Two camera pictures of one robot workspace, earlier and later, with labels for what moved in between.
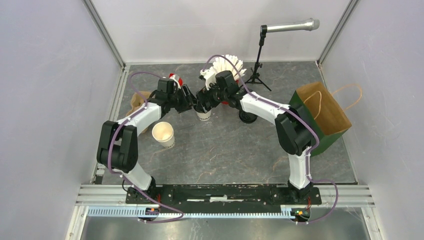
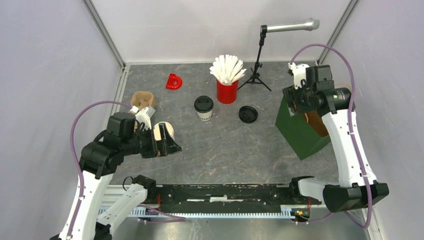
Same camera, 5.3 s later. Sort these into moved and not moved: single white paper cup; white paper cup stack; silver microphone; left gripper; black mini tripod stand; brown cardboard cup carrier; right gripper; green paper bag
Moved: green paper bag; left gripper; right gripper
Not moved: black mini tripod stand; brown cardboard cup carrier; single white paper cup; silver microphone; white paper cup stack
